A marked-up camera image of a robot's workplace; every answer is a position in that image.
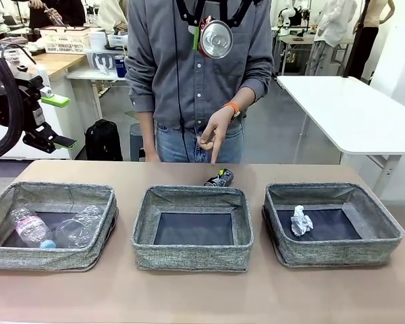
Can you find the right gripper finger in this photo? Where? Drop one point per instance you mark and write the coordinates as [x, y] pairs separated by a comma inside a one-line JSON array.
[[189, 13], [233, 13]]

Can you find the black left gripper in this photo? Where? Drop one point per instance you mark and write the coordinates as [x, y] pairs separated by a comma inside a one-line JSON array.
[[30, 111]]

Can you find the crushed red drink can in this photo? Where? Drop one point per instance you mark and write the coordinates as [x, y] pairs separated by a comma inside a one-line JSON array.
[[216, 40]]

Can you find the clear crushed plastic bottle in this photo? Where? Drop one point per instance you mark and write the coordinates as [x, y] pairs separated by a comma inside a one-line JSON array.
[[77, 226]]

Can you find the plastic bottle pink label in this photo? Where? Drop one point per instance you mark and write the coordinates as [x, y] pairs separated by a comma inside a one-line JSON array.
[[30, 227]]

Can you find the crushed black drink can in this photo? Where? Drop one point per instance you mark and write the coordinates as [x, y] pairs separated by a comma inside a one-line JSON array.
[[221, 177]]

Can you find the white paper ball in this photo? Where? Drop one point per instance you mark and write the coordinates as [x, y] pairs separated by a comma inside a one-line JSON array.
[[300, 222]]

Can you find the person's right forearm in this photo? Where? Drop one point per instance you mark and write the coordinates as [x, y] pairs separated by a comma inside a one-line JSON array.
[[145, 131]]

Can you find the person's left forearm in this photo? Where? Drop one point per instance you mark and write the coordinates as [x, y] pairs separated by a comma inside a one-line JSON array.
[[244, 98]]

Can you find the person's right hand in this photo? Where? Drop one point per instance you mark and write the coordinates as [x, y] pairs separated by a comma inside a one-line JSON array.
[[152, 157]]

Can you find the person's left hand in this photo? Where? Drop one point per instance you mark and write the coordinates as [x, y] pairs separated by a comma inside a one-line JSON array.
[[216, 130]]

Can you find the black backpack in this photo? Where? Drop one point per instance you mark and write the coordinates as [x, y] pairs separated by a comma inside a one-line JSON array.
[[103, 141]]

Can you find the person in grey shirt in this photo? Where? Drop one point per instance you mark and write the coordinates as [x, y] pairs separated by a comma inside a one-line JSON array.
[[199, 67]]

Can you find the white desk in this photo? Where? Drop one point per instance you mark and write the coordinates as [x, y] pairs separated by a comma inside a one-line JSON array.
[[87, 75]]

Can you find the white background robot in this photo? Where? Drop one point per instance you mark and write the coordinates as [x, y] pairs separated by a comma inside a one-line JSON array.
[[288, 13]]

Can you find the white box blue logo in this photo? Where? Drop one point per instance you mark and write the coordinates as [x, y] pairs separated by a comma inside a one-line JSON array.
[[103, 60]]

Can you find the background person white top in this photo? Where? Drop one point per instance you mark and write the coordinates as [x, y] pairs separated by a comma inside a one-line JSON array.
[[113, 15]]

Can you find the white plastic crate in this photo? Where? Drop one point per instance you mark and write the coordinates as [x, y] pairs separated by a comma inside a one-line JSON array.
[[65, 42]]

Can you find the blue drink can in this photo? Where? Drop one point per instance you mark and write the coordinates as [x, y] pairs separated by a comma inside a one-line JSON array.
[[119, 66]]

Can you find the orange wrist watch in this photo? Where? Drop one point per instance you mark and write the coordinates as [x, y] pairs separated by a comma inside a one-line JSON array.
[[234, 108]]

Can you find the background person in white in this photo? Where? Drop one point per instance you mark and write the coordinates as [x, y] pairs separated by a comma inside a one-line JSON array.
[[327, 33]]

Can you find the background person dark clothes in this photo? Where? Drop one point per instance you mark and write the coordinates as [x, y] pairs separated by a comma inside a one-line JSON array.
[[54, 11]]

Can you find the background person brown skirt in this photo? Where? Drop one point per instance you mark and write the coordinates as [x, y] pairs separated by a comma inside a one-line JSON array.
[[366, 44]]

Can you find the grey fabric basket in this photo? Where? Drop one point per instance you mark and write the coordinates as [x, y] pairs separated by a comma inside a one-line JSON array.
[[192, 260], [341, 256], [47, 258]]

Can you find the white table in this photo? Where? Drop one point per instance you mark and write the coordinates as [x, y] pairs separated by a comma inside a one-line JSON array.
[[341, 111]]

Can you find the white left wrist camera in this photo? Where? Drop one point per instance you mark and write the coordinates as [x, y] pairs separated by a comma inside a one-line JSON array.
[[47, 92]]

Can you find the metal frame background table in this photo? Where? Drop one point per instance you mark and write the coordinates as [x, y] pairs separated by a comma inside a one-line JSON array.
[[290, 50]]

